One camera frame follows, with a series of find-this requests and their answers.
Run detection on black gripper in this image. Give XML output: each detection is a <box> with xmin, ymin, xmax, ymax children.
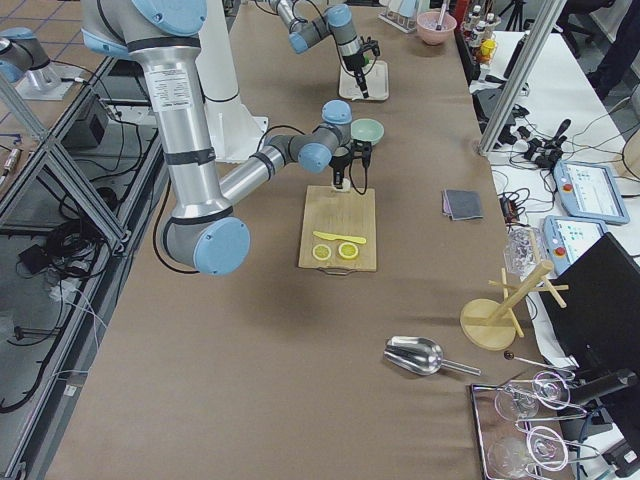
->
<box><xmin>342</xmin><ymin>52</ymin><xmax>369</xmax><ymax>98</ymax></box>
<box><xmin>329</xmin><ymin>147</ymin><xmax>352</xmax><ymax>189</ymax></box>

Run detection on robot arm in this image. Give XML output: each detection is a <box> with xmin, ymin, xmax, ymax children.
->
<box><xmin>81</xmin><ymin>1</ymin><xmax>352</xmax><ymax>275</ymax></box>
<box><xmin>267</xmin><ymin>0</ymin><xmax>380</xmax><ymax>99</ymax></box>

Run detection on light green bowl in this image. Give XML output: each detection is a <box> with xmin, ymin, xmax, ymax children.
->
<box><xmin>351</xmin><ymin>118</ymin><xmax>385</xmax><ymax>147</ymax></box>

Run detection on pink bowl with ice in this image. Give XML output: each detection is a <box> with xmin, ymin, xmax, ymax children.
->
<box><xmin>416</xmin><ymin>11</ymin><xmax>457</xmax><ymax>45</ymax></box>

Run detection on beige rabbit tray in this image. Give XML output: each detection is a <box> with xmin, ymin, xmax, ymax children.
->
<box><xmin>338</xmin><ymin>60</ymin><xmax>389</xmax><ymax>101</ymax></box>

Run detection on wooden cutting board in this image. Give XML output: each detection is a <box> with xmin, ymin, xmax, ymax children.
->
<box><xmin>298</xmin><ymin>186</ymin><xmax>377</xmax><ymax>272</ymax></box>

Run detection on yellow plastic knife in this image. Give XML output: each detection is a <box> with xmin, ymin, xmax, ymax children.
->
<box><xmin>312</xmin><ymin>230</ymin><xmax>367</xmax><ymax>245</ymax></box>

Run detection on lemon slice far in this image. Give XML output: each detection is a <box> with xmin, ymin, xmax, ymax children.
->
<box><xmin>312</xmin><ymin>244</ymin><xmax>332</xmax><ymax>261</ymax></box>

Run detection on metal muddler stick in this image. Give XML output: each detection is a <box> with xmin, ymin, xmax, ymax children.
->
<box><xmin>436</xmin><ymin>0</ymin><xmax>448</xmax><ymax>31</ymax></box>

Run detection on grey folded cloth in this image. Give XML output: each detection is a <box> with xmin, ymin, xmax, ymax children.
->
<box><xmin>442</xmin><ymin>189</ymin><xmax>483</xmax><ymax>221</ymax></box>

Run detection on metal scoop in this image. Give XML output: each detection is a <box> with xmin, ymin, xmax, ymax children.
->
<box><xmin>383</xmin><ymin>336</ymin><xmax>482</xmax><ymax>376</ymax></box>

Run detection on wooden mug tree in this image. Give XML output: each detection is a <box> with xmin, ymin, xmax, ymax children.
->
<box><xmin>460</xmin><ymin>260</ymin><xmax>569</xmax><ymax>351</ymax></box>

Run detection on teach pendant near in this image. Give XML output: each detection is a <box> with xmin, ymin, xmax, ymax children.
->
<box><xmin>543</xmin><ymin>215</ymin><xmax>608</xmax><ymax>275</ymax></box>

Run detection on teach pendant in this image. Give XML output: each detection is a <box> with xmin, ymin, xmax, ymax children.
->
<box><xmin>543</xmin><ymin>215</ymin><xmax>608</xmax><ymax>275</ymax></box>
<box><xmin>553</xmin><ymin>160</ymin><xmax>630</xmax><ymax>225</ymax></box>

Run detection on teach pendant far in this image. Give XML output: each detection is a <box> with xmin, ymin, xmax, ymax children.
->
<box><xmin>553</xmin><ymin>160</ymin><xmax>630</xmax><ymax>225</ymax></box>

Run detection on black monitor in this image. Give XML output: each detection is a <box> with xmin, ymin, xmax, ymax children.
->
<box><xmin>540</xmin><ymin>233</ymin><xmax>639</xmax><ymax>374</ymax></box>

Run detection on lemon half near handle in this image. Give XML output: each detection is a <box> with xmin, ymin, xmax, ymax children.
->
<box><xmin>338</xmin><ymin>241</ymin><xmax>359</xmax><ymax>260</ymax></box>

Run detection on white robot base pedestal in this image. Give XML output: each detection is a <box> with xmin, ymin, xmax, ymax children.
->
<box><xmin>196</xmin><ymin>0</ymin><xmax>269</xmax><ymax>163</ymax></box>

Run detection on aluminium frame post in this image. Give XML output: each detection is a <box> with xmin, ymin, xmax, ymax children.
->
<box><xmin>477</xmin><ymin>0</ymin><xmax>566</xmax><ymax>157</ymax></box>

